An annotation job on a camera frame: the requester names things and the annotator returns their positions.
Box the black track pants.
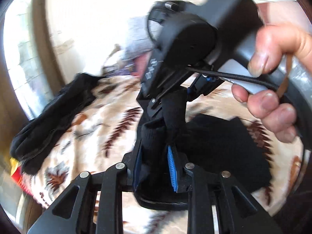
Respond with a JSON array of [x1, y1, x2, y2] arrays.
[[134, 87, 272, 210]]

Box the person's right hand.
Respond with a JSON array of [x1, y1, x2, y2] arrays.
[[230, 0, 312, 144]]

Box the leaf-patterned fleece blanket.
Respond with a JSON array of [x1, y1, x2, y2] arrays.
[[23, 75, 311, 233]]

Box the grey quilted blanket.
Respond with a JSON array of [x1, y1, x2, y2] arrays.
[[122, 16, 153, 61]]

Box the pink bed sheet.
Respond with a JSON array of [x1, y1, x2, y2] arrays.
[[131, 52, 151, 78]]

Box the black clothes pile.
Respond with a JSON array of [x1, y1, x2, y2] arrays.
[[10, 73, 102, 175]]

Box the black cable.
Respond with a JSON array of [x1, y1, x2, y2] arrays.
[[185, 66, 280, 92]]

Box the window with frame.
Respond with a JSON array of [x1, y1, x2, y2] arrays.
[[3, 0, 60, 120]]

